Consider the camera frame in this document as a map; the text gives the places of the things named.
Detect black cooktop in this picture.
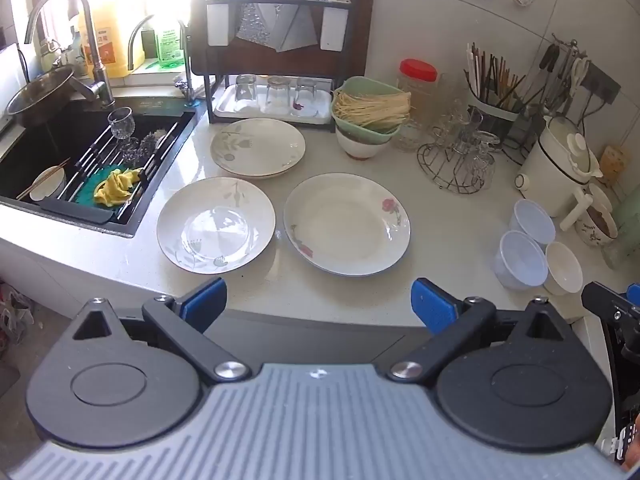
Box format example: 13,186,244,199
600,320,627,413

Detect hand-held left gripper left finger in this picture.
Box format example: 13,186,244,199
70,276,252,382

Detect green leaf white plate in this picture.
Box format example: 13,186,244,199
156,176,277,275

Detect white drip tray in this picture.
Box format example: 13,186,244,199
212,82,335,121

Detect tall chrome faucet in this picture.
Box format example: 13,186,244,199
25,0,116,108

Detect yellow cloth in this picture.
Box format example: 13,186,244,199
94,167,143,207

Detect red lid clear jar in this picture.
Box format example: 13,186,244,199
397,59,443,126

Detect faint floral white plate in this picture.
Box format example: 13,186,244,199
210,118,307,180

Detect black sink drain rack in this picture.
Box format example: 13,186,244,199
40,120,181,226

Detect green strainer basket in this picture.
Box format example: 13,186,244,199
331,76,412,143

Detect glass goblet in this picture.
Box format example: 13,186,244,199
107,106,141,153

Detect yellow oil bottle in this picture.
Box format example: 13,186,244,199
80,0,146,78

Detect white utensil holder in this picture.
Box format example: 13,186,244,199
206,2,236,46
320,5,349,52

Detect wire cup rack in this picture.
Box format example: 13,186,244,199
417,110,496,195

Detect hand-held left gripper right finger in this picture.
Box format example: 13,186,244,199
389,277,576,382

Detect cream empty bowl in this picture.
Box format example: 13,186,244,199
587,182,613,211

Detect pale blue plastic bowl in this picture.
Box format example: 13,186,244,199
495,230,550,292
509,199,557,246

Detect white electric cooking pot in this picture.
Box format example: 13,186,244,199
515,115,603,232

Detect steel wool scrubber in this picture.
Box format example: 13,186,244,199
137,132,162,161

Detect grey square plate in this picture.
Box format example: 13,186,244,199
274,2,321,53

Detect black handled hanging utensil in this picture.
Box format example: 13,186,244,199
540,42,562,77

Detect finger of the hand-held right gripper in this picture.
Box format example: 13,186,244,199
581,281,632,322

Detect teal scrub mat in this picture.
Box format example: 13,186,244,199
75,162,126,206

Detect white bowl with chopsticks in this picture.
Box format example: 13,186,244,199
31,166,67,202

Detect thin chrome tap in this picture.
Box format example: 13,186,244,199
126,14,197,106

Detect pale small bottle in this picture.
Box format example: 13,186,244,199
39,37,68,73

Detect embossed metal tray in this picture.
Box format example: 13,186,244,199
235,0,301,43

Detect yellow packet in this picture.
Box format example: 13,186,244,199
599,145,628,183

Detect white ceramic bowl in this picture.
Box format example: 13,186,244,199
336,127,393,161

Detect clear drinking glass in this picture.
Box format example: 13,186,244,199
294,77,321,113
265,76,292,111
234,74,258,103

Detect bowl with chopsticks in sink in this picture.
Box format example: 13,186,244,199
16,159,71,200

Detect person's right hand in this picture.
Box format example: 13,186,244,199
621,410,640,472

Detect pink flower white plate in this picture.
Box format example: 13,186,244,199
283,173,412,277

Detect wooden chopstick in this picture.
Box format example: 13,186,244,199
20,157,72,196

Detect bunch of chopsticks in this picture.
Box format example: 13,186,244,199
465,42,526,111

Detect black dish rack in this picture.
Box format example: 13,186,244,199
202,0,361,133

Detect steel pot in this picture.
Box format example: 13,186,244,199
6,66,81,128

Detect small white bowl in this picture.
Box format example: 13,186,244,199
542,241,584,296

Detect black sink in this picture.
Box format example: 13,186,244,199
0,95,201,238

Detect green detergent bottle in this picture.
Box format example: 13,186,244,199
154,10,185,72

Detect green white chopstick holder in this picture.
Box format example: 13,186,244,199
467,90,526,161

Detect patterned bowl of bean soup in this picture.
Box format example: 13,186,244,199
575,195,621,247

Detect pale dried noodles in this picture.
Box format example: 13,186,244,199
332,91,411,130

